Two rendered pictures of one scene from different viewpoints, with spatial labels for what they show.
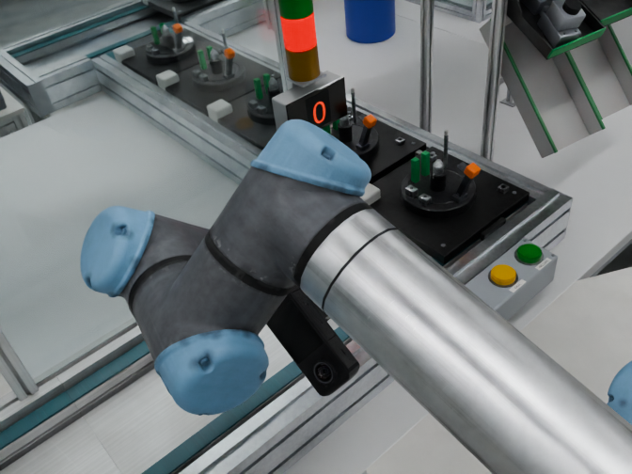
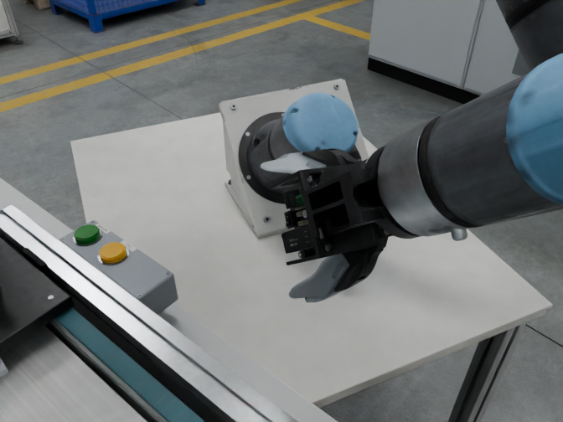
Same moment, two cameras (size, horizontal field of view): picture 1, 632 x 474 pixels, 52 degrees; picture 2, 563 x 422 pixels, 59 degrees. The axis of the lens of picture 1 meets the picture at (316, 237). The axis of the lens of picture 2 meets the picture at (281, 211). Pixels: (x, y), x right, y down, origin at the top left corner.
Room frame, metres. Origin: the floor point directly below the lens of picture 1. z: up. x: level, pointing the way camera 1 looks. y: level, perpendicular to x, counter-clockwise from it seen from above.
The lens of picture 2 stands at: (0.62, 0.33, 1.50)
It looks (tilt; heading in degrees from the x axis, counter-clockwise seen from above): 38 degrees down; 255
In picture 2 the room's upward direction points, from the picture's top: straight up
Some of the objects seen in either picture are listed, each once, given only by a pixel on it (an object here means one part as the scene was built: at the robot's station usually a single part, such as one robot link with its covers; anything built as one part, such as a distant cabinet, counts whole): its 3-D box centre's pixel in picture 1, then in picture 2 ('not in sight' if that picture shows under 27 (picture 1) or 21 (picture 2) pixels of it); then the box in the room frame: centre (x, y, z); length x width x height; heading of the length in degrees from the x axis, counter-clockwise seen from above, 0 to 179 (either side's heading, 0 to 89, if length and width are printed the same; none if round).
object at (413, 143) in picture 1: (344, 129); not in sight; (1.16, -0.09, 1.01); 0.24 x 0.24 x 0.13; 36
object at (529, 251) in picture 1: (529, 255); (87, 235); (0.77, -0.35, 0.96); 0.04 x 0.04 x 0.02
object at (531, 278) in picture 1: (501, 289); (117, 268); (0.73, -0.30, 0.93); 0.21 x 0.07 x 0.06; 126
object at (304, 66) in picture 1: (302, 60); not in sight; (0.94, -0.02, 1.29); 0.05 x 0.05 x 0.05
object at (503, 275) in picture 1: (502, 276); (113, 254); (0.73, -0.30, 0.96); 0.04 x 0.04 x 0.02
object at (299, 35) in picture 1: (298, 29); not in sight; (0.94, -0.02, 1.34); 0.05 x 0.05 x 0.05
